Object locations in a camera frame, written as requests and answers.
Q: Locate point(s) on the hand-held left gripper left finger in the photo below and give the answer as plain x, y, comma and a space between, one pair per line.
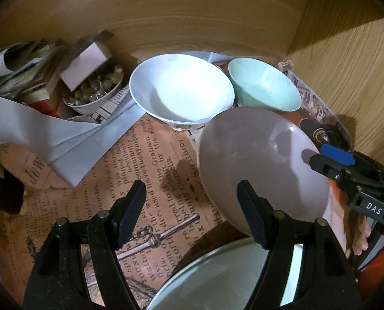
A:
129, 219

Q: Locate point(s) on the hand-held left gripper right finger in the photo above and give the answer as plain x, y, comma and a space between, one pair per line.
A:
255, 219

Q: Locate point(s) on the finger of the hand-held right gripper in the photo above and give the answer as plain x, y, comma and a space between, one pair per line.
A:
334, 172
337, 155

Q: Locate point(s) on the pink bowl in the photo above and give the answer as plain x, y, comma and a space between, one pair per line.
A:
253, 155

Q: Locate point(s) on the pale mint green plate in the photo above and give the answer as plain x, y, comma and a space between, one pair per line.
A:
217, 281

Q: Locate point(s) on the mint green bowl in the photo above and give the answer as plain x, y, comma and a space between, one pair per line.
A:
263, 84

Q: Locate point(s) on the white bowl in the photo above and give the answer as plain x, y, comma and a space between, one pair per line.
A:
185, 90

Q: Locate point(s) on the person's right hand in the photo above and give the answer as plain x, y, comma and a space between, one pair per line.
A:
360, 235

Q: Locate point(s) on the person's orange clothing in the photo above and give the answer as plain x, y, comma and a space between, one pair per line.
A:
337, 184

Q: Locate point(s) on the newspaper print mat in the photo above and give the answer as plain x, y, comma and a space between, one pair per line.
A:
153, 168

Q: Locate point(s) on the white paper sheet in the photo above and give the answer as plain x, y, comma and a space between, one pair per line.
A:
50, 135

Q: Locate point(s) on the small bowl of trinkets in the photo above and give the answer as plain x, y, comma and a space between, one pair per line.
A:
92, 93

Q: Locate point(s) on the white card box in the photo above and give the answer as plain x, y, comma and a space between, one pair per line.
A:
82, 66

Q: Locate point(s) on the stack of papers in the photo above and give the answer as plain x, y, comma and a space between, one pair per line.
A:
27, 84

